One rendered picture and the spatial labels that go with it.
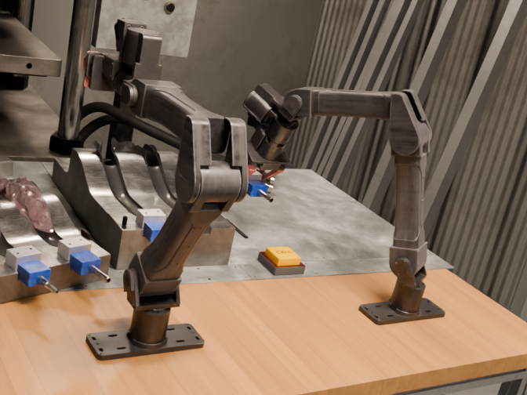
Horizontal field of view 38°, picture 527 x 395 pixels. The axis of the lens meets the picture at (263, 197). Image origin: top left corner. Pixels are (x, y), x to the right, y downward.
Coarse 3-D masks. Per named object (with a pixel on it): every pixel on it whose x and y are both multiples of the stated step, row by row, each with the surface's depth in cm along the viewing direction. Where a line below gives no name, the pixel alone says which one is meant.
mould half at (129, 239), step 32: (64, 160) 195; (96, 160) 179; (128, 160) 184; (64, 192) 188; (96, 192) 172; (96, 224) 168; (128, 224) 158; (224, 224) 169; (128, 256) 158; (192, 256) 166; (224, 256) 170
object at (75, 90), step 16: (16, 0) 266; (80, 0) 208; (16, 16) 267; (80, 16) 209; (80, 32) 211; (80, 48) 212; (80, 64) 214; (0, 80) 275; (16, 80) 274; (64, 80) 216; (80, 80) 216; (64, 96) 217; (80, 96) 218; (64, 112) 218; (80, 112) 220; (64, 128) 220; (64, 144) 219; (80, 144) 222
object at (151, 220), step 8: (136, 216) 160; (144, 216) 157; (152, 216) 158; (160, 216) 159; (144, 224) 157; (152, 224) 157; (160, 224) 158; (144, 232) 158; (152, 232) 155; (152, 240) 155
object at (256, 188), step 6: (252, 174) 182; (258, 174) 183; (252, 180) 182; (258, 180) 183; (252, 186) 178; (258, 186) 179; (264, 186) 180; (252, 192) 179; (258, 192) 179; (264, 192) 178; (270, 198) 175
